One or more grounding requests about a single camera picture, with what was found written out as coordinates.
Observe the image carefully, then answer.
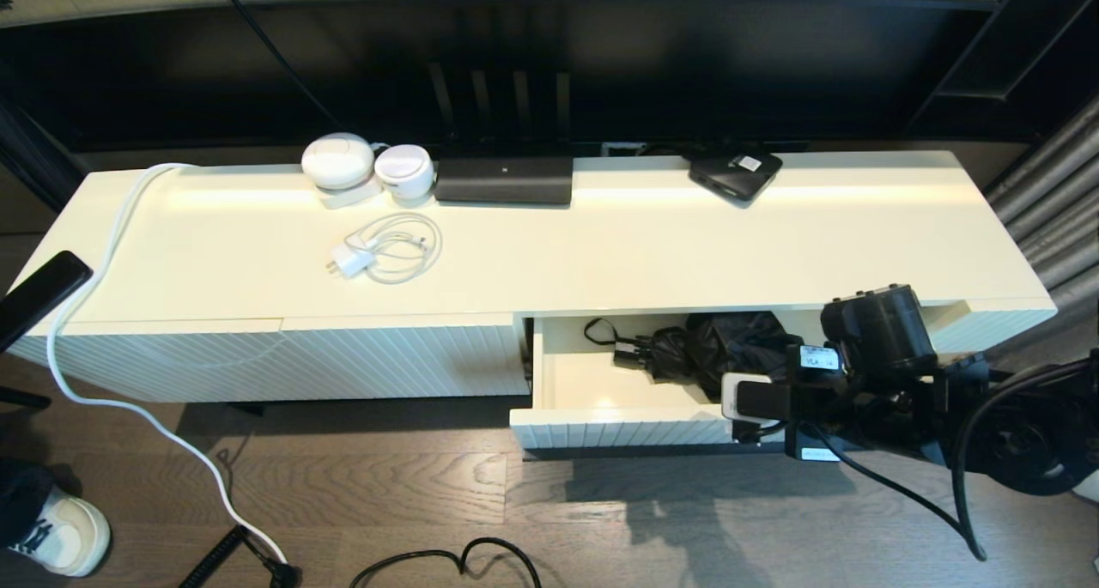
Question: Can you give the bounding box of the black set-top box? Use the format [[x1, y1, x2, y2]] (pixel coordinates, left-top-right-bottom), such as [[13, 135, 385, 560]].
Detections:
[[689, 149, 784, 203]]

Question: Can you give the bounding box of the black umbrella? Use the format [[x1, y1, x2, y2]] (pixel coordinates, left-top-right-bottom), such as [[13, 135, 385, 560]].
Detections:
[[585, 312, 805, 402]]

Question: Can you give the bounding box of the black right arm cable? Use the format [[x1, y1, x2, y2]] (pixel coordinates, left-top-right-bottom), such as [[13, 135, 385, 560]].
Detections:
[[811, 358, 1099, 563]]

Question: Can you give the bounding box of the black looped floor cable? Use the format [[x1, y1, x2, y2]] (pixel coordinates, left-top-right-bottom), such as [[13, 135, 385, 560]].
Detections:
[[349, 536, 543, 588]]

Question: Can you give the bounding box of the thick white power cord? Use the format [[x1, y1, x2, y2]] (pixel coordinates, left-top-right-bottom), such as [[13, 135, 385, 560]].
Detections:
[[46, 161, 288, 565]]

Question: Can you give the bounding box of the black coiled cable with plug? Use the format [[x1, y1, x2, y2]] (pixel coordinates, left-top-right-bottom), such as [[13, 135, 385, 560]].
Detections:
[[179, 524, 301, 588]]

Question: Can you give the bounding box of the white charger plug adapter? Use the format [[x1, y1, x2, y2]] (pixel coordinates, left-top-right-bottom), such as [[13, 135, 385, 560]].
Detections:
[[324, 243, 376, 278]]

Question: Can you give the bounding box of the black glossy armrest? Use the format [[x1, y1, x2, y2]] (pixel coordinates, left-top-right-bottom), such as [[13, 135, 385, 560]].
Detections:
[[0, 249, 94, 352]]

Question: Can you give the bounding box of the white sneaker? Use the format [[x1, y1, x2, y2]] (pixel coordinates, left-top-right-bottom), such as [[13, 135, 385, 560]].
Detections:
[[7, 485, 112, 578]]

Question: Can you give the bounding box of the black router with antennas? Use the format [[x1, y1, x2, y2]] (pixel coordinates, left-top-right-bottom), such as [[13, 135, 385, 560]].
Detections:
[[427, 60, 574, 206]]

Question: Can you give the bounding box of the black television screen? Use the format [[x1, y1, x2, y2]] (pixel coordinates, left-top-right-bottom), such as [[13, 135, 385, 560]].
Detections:
[[0, 0, 1018, 153]]

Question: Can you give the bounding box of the white tv cabinet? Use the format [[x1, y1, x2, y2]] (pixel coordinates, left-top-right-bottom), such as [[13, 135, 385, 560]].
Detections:
[[7, 148, 1060, 403]]

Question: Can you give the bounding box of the small white round device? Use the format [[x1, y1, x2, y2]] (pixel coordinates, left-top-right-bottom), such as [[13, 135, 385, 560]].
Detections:
[[373, 142, 434, 200]]

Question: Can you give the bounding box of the grey curtain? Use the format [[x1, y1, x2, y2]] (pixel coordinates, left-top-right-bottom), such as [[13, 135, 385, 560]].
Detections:
[[983, 90, 1099, 503]]

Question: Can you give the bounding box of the dark trouser leg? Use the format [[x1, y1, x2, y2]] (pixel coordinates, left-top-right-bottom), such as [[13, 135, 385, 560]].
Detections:
[[0, 458, 54, 550]]

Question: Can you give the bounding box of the white fluted drawer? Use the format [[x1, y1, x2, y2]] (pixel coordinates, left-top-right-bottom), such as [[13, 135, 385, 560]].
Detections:
[[509, 307, 928, 452]]

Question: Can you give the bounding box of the white coiled charging cable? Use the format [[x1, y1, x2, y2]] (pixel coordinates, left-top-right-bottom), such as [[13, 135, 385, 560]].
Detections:
[[343, 211, 443, 284]]

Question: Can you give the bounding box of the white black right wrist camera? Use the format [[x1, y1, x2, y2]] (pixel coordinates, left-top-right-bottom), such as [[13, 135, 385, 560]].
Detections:
[[720, 373, 796, 426]]

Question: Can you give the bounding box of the large white dome device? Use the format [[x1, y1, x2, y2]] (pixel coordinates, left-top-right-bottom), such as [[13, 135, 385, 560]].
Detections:
[[300, 130, 375, 189]]

